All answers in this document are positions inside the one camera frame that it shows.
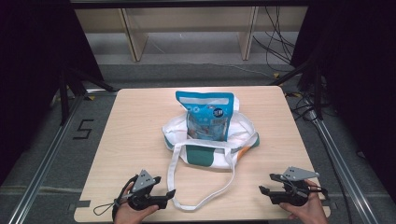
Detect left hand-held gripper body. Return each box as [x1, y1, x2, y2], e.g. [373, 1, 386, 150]
[125, 169, 170, 211]

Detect person's right hand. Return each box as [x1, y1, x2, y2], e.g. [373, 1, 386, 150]
[278, 178, 330, 224]

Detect person's left hand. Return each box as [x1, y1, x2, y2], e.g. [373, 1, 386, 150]
[113, 183, 161, 224]

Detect black tripod stand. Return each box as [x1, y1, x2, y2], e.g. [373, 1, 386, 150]
[268, 55, 325, 121]
[58, 67, 119, 126]

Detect black curtain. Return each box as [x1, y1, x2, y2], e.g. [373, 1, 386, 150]
[290, 0, 396, 196]
[0, 0, 105, 186]

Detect black floor cables bundle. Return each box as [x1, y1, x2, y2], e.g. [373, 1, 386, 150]
[251, 6, 297, 73]

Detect thin white floor cable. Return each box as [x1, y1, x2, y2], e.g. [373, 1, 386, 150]
[186, 61, 273, 79]

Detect white tote bag coloured shapes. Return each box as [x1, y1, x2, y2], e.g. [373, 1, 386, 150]
[162, 93, 261, 212]

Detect tangled black cables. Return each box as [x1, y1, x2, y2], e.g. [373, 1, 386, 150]
[284, 91, 320, 122]

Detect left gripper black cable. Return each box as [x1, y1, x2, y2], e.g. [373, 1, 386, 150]
[92, 175, 139, 217]

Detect blue snack packet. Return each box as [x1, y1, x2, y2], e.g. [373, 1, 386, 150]
[175, 90, 235, 143]

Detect light wooden bench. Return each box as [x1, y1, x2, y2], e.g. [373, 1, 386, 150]
[74, 5, 310, 63]

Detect metal floor rail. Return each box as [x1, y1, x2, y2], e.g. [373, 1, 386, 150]
[307, 109, 380, 224]
[7, 89, 120, 224]

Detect grey tape strip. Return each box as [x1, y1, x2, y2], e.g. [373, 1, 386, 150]
[68, 200, 92, 213]

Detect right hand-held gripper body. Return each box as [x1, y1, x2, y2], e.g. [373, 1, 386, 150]
[268, 166, 329, 207]

